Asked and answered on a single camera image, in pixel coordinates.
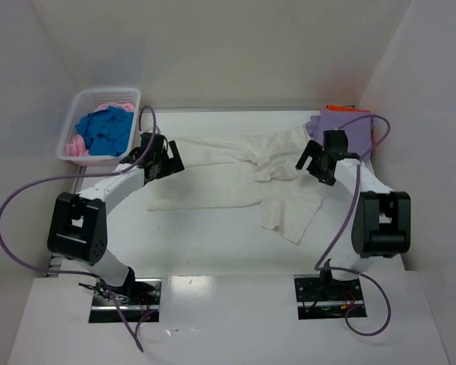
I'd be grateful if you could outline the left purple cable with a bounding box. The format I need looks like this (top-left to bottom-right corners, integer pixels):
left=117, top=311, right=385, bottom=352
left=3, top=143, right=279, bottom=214
left=0, top=105, right=160, bottom=353

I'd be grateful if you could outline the folded purple t shirt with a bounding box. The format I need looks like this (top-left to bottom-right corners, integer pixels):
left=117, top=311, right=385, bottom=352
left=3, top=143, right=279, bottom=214
left=306, top=108, right=373, bottom=156

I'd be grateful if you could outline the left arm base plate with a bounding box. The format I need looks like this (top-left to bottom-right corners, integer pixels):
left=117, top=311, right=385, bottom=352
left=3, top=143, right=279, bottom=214
left=87, top=278, right=162, bottom=324

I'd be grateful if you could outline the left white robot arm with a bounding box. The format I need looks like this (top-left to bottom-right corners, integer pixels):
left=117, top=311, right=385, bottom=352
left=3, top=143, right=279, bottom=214
left=47, top=132, right=185, bottom=287

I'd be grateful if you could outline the purple cable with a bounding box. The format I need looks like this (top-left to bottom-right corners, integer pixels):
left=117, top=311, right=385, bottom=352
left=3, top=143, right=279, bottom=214
left=314, top=113, right=392, bottom=338
left=0, top=105, right=160, bottom=353

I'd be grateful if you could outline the blue t shirt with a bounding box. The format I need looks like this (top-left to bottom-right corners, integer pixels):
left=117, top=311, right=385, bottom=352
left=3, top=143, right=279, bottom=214
left=75, top=106, right=134, bottom=157

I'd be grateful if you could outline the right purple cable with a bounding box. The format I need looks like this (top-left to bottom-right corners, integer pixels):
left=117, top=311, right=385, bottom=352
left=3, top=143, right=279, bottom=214
left=314, top=113, right=392, bottom=338

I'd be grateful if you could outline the folded orange t shirt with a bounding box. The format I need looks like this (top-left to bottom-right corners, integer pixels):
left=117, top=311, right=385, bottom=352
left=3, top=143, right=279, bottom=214
left=325, top=104, right=369, bottom=113

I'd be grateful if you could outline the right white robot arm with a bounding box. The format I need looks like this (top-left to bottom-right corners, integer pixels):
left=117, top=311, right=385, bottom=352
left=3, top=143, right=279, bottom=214
left=296, top=130, right=411, bottom=281

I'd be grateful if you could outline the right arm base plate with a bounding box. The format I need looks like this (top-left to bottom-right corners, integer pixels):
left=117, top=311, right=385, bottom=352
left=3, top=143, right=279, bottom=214
left=294, top=275, right=367, bottom=320

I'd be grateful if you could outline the white plastic basket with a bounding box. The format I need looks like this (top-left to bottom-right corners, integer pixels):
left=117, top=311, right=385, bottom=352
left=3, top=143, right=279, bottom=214
left=56, top=87, right=141, bottom=166

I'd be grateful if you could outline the white t shirt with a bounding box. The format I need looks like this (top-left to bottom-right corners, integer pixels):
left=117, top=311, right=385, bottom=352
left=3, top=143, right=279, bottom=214
left=147, top=126, right=325, bottom=244

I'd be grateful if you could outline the pink t shirt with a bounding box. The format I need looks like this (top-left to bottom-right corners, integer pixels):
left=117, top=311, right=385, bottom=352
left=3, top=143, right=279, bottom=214
left=64, top=103, right=135, bottom=157

